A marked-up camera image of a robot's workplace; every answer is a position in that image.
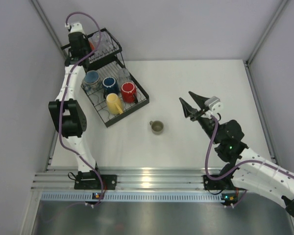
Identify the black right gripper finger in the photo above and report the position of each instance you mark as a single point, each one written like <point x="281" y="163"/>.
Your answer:
<point x="199" y="100"/>
<point x="188" y="110"/>

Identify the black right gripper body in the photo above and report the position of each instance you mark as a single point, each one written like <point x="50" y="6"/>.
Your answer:
<point x="197" y="114"/>

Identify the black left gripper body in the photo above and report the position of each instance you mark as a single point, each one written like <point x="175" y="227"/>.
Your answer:
<point x="78" y="45"/>

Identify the orange small cup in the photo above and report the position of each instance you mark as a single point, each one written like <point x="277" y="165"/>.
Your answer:
<point x="91" y="45"/>

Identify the clear glass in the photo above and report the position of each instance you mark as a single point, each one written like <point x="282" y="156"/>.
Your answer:
<point x="101" y="42"/>
<point x="123" y="76"/>

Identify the olive green small cup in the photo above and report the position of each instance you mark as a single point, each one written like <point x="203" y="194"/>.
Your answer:
<point x="157" y="127"/>

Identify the blue ceramic jug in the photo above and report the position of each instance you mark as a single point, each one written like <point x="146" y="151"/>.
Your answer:
<point x="91" y="81"/>

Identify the dark blue mug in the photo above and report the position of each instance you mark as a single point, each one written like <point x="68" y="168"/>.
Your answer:
<point x="110" y="86"/>

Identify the black wire dish rack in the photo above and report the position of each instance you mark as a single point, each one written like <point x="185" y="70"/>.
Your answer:
<point x="107" y="64"/>

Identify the red mug black handle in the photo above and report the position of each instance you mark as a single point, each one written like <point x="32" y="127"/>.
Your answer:
<point x="129" y="92"/>

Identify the yellow mug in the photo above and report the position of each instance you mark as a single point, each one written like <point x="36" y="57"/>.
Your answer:
<point x="114" y="104"/>

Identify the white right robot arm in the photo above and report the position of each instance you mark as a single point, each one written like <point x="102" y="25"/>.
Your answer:
<point x="244" y="168"/>

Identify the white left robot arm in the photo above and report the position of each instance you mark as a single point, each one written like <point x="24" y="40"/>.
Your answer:
<point x="71" y="122"/>

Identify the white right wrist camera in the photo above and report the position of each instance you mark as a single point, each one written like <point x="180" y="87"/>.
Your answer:
<point x="213" y="106"/>

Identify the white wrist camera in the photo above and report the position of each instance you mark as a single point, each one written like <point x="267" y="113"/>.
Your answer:
<point x="74" y="27"/>
<point x="213" y="106"/>

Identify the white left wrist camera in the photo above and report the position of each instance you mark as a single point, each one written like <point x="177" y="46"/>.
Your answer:
<point x="74" y="27"/>

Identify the aluminium mounting rail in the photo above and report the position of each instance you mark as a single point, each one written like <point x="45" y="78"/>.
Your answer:
<point x="128" y="178"/>

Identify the slotted cable duct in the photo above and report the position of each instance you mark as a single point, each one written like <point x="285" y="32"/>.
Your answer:
<point x="133" y="197"/>

